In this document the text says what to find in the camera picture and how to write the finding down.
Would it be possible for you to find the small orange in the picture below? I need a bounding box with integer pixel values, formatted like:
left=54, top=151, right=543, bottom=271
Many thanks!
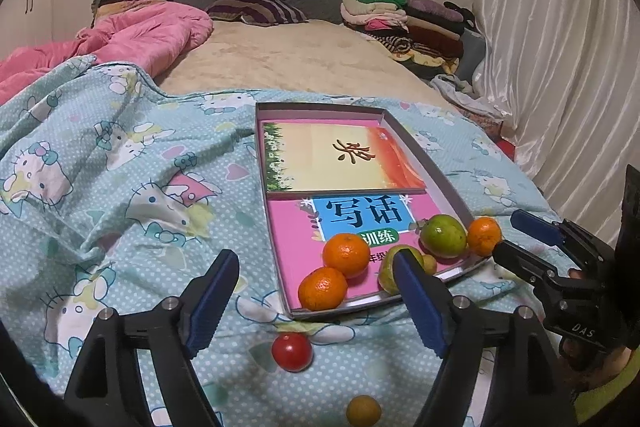
left=466, top=217, right=502, bottom=258

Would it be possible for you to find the large green fruit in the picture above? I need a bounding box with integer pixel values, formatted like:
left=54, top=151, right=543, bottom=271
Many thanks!
left=420, top=215, right=466, bottom=259

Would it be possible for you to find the brown longan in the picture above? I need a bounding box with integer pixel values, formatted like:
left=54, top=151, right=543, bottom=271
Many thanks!
left=422, top=255, right=438, bottom=275
left=345, top=395, right=382, bottom=427

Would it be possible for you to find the small green fruit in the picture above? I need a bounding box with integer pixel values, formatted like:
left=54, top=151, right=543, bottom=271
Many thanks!
left=378, top=244, right=424, bottom=295

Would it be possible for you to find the red cherry tomato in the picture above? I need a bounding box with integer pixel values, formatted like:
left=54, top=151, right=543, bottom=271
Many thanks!
left=271, top=333, right=314, bottom=373

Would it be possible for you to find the orange mandarin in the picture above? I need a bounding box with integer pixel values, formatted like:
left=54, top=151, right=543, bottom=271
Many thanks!
left=322, top=233, right=370, bottom=279
left=297, top=267, right=348, bottom=311

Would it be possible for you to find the green sleeve forearm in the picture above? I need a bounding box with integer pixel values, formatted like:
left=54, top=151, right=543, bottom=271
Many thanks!
left=574, top=349, right=640, bottom=426

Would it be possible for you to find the operator right hand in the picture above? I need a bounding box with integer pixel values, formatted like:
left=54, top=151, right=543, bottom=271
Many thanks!
left=568, top=269, right=586, bottom=280

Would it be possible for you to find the red cloth item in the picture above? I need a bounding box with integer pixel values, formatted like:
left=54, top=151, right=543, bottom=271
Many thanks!
left=496, top=139, right=515, bottom=161

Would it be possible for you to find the floral fabric bundle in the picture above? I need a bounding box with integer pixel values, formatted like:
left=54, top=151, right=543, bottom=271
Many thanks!
left=428, top=74, right=504, bottom=141

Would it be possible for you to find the pink workbook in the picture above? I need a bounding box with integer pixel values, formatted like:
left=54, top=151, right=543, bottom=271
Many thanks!
left=267, top=192, right=457, bottom=317

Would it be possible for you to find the hello kitty blue blanket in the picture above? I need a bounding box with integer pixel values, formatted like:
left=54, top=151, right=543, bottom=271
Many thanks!
left=0, top=53, right=576, bottom=427

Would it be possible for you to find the white curtain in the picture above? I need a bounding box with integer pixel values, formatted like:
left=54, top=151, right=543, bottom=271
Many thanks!
left=474, top=0, right=639, bottom=243

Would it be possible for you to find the pile of folded clothes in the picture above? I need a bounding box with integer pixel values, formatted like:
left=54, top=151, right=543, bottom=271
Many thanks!
left=341, top=0, right=486, bottom=82

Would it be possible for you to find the orange cream booklet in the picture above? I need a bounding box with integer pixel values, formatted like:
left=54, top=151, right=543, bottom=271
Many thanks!
left=262, top=120, right=426, bottom=194

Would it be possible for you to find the beige bed sheet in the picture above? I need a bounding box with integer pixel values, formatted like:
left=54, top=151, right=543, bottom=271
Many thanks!
left=155, top=20, right=454, bottom=110

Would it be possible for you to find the pink quilt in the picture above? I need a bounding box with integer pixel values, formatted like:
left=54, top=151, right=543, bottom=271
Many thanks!
left=1, top=1, right=214, bottom=103

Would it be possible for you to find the white wardrobe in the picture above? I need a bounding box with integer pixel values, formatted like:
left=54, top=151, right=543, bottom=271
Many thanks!
left=0, top=0, right=52, bottom=58

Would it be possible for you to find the striped pillow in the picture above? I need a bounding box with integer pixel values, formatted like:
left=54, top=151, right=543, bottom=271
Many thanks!
left=205, top=0, right=308, bottom=27

